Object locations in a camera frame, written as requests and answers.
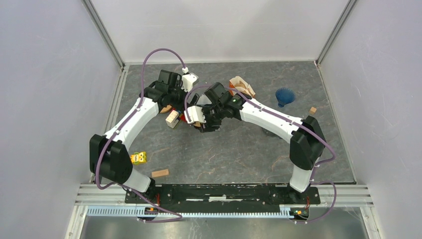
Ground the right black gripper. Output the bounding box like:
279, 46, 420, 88
199, 104, 225, 134

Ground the orange coffee filter box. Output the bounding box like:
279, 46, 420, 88
229, 76, 256, 98

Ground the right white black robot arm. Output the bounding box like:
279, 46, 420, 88
185, 83, 327, 203

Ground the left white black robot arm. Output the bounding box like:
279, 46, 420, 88
89, 70, 199, 203

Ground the colourful toy block pile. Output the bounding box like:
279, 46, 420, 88
165, 110, 186, 129

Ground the flat wooden block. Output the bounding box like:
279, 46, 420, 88
151, 169, 170, 178

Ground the small wooden cube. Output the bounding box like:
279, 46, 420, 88
309, 107, 317, 115

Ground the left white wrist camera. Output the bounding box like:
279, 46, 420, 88
181, 67, 199, 92

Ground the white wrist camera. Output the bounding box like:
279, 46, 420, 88
184, 106, 207, 124
181, 67, 199, 92

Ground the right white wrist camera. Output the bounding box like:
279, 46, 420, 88
184, 106, 207, 124

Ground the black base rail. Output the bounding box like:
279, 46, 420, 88
142, 183, 321, 214

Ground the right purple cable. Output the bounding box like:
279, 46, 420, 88
183, 84, 337, 225

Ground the purple cable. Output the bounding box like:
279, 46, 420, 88
183, 84, 337, 225
94, 48, 183, 224

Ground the grey slotted cable duct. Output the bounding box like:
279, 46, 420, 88
87, 206, 307, 219

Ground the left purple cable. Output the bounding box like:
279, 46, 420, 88
94, 48, 183, 224

